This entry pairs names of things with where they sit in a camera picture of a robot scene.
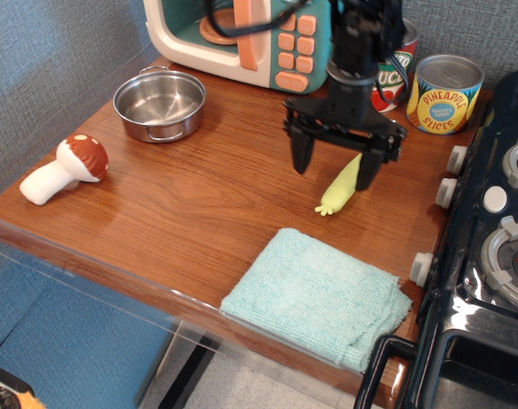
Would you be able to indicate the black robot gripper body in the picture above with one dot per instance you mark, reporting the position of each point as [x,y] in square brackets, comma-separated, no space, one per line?
[346,117]

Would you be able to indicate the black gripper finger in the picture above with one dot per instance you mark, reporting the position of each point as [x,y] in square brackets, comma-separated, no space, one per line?
[302,147]
[370,164]

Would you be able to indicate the yellow corn handle spoon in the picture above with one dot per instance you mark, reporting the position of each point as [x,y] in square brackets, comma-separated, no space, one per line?
[341,190]

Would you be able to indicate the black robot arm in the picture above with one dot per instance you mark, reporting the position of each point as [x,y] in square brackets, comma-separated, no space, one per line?
[364,34]

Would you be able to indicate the light blue folded towel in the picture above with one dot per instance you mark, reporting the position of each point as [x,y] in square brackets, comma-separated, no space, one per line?
[319,299]

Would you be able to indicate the plush brown white mushroom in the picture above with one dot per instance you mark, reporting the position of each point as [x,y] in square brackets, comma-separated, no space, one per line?
[77,158]

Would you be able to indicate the tomato sauce can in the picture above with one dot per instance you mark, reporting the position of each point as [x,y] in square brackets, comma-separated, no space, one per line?
[395,86]

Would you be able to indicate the toy microwave teal and cream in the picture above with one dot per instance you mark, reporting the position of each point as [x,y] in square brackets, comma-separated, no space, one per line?
[291,58]

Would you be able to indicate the pineapple slices can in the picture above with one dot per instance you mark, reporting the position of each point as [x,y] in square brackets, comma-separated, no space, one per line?
[444,92]

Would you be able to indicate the small steel pot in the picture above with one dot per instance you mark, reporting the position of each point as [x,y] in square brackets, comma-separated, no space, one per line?
[160,105]

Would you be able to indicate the black toy stove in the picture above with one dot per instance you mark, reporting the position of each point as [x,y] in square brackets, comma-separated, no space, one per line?
[466,353]

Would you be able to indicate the orange plush object corner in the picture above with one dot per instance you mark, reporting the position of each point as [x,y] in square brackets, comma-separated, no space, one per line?
[17,394]

